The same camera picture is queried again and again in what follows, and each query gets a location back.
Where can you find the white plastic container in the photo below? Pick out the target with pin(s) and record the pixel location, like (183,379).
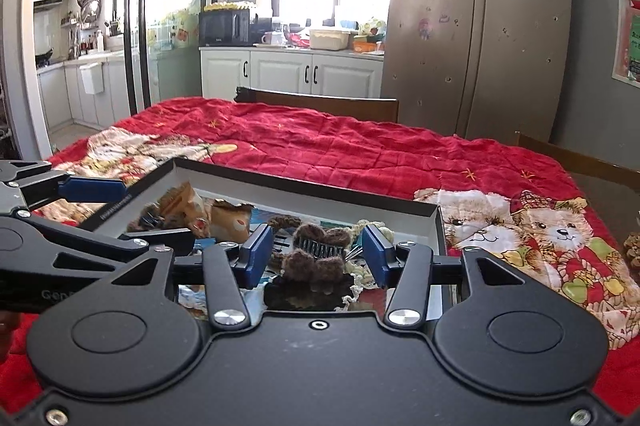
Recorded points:
(329,40)

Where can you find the red printed blanket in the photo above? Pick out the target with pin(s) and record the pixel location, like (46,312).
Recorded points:
(350,146)

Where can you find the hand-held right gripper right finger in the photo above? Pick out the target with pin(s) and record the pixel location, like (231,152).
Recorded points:
(377,256)

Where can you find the triangular kraft paper packet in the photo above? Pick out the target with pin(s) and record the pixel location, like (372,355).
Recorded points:
(230,221)
(186,198)

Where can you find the cream crochet scrunchie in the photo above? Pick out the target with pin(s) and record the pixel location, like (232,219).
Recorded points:
(360,273)

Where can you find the green poster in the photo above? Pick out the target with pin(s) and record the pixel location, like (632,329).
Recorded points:
(635,46)

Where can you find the black cardboard box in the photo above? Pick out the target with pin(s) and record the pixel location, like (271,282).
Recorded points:
(300,196)

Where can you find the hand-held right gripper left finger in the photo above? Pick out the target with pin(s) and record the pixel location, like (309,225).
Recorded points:
(257,256)

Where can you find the black white-trimmed scrunchie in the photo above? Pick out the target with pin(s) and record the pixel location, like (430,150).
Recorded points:
(300,296)

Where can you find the steel double-door refrigerator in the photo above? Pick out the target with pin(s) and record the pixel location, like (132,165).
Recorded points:
(475,31)

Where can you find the black microwave oven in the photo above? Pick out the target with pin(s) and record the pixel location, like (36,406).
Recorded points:
(225,28)

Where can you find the sliding glass door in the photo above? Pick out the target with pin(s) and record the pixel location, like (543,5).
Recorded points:
(135,6)

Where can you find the white kitchen cabinets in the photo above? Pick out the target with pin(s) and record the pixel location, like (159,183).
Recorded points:
(285,74)

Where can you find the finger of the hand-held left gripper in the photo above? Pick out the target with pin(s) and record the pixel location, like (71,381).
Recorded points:
(155,238)
(95,189)

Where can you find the brown crochet scrunchie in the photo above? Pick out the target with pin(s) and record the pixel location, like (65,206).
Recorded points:
(285,222)

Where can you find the brown pine cone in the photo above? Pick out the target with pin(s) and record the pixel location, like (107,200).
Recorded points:
(634,253)

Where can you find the white mug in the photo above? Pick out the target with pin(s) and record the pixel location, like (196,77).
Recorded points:
(272,39)

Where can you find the white hanging bin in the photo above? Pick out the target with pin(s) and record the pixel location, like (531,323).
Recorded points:
(91,79)

